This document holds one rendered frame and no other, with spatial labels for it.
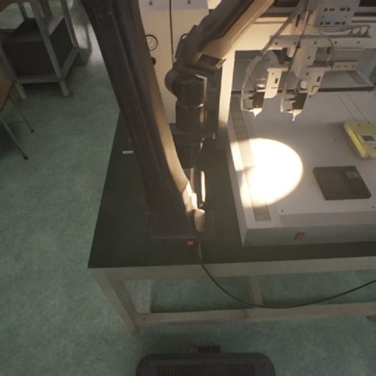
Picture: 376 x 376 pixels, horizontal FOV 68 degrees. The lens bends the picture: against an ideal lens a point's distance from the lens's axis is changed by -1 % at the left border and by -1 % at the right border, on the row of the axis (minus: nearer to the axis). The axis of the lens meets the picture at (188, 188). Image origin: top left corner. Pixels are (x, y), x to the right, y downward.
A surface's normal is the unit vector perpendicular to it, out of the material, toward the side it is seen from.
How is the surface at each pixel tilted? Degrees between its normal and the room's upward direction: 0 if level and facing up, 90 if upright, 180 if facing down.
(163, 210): 72
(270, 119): 0
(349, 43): 90
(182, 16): 90
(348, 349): 0
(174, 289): 0
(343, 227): 90
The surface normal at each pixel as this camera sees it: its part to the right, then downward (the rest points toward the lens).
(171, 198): -0.24, 0.51
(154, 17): 0.04, 0.76
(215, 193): -0.01, -0.65
